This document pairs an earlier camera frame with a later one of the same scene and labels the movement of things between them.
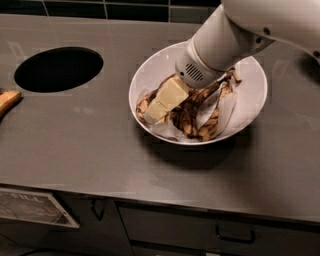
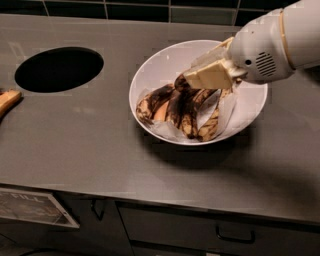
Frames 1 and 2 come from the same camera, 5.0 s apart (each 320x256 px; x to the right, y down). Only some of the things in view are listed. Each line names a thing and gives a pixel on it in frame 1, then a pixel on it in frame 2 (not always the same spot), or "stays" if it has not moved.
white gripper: [193, 67] -> [257, 50]
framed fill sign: [34, 206] stays
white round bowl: [251, 93] stays
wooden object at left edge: [7, 98] stays
